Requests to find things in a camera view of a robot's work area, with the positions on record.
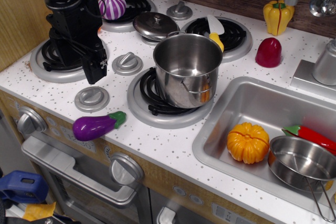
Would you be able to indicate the right oven dial knob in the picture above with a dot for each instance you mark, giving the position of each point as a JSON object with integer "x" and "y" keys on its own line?
{"x": 124, "y": 170}

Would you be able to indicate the red toy pepper half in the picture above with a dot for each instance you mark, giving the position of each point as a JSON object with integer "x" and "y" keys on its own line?
{"x": 269, "y": 53}

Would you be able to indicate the grey stove knob middle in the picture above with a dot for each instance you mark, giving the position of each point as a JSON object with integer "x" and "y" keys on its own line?
{"x": 127, "y": 64}

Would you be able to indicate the left oven dial knob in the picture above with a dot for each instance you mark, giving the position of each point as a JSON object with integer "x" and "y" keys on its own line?
{"x": 30, "y": 121}

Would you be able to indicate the hanging steel ladle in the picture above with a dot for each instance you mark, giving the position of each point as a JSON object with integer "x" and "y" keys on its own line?
{"x": 322, "y": 8}

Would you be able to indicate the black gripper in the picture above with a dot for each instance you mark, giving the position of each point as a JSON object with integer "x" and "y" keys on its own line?
{"x": 79, "y": 21}

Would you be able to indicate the red toy chili pepper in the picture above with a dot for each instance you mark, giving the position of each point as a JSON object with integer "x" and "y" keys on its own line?
{"x": 310, "y": 135}

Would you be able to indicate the steel pot lid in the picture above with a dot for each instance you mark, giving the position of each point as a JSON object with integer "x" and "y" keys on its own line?
{"x": 154, "y": 26}

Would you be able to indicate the back right black burner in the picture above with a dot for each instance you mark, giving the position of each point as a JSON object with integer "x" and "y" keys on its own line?
{"x": 237, "y": 38}

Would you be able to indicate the blue clamp tool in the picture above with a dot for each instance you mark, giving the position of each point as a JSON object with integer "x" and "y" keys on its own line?
{"x": 24, "y": 187}

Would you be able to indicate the yellow cloth scrap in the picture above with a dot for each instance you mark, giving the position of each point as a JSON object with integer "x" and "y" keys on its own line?
{"x": 39, "y": 211}

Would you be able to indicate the grey stove knob front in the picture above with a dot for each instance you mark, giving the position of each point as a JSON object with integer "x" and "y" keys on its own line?
{"x": 91, "y": 99}

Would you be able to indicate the oven dial knob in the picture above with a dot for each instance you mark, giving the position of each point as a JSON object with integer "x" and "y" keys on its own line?
{"x": 124, "y": 170}
{"x": 30, "y": 121}

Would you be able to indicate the black burner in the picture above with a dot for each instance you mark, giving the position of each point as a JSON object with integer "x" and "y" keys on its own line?
{"x": 124, "y": 24}
{"x": 62, "y": 64}
{"x": 237, "y": 38}
{"x": 147, "y": 106}

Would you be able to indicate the silver sink basin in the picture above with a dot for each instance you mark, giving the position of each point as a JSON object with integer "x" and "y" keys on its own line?
{"x": 272, "y": 107}

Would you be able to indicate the front right black burner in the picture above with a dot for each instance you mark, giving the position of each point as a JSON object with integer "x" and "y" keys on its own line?
{"x": 147, "y": 106}

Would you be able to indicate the silver metal cup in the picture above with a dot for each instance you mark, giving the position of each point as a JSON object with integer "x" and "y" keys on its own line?
{"x": 324, "y": 68}

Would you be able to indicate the yellow handled toy knife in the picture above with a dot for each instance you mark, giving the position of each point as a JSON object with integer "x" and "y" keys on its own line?
{"x": 216, "y": 29}

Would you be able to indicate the grey oven door handle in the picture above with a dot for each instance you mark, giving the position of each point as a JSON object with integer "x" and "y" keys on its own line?
{"x": 63, "y": 166}

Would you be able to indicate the yellow toy bell pepper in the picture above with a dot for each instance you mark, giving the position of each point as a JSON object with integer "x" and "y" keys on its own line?
{"x": 277, "y": 16}

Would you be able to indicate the small steel pan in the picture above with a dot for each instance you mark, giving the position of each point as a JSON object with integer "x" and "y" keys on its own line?
{"x": 303, "y": 165}

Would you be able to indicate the purple white toy onion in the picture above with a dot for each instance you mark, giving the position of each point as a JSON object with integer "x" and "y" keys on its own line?
{"x": 112, "y": 9}

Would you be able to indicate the grey stove knob back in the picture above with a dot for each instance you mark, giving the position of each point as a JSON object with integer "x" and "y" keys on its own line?
{"x": 179, "y": 11}

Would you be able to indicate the front left black burner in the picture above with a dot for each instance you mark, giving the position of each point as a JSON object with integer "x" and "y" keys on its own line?
{"x": 62, "y": 64}

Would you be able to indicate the grey stove knob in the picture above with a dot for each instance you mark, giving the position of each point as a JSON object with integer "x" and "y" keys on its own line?
{"x": 127, "y": 64}
{"x": 179, "y": 11}
{"x": 91, "y": 99}

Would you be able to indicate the stainless steel pot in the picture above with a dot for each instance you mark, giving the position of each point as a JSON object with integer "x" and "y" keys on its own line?
{"x": 187, "y": 69}

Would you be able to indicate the orange toy pumpkin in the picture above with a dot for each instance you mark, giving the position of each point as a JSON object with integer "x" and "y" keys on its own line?
{"x": 248, "y": 143}

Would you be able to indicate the back left black burner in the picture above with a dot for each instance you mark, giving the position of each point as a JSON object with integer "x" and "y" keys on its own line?
{"x": 124, "y": 24}

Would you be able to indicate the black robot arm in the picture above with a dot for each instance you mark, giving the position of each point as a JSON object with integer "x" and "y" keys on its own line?
{"x": 73, "y": 38}

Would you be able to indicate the purple toy eggplant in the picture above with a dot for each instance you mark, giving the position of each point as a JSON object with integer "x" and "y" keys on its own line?
{"x": 88, "y": 128}

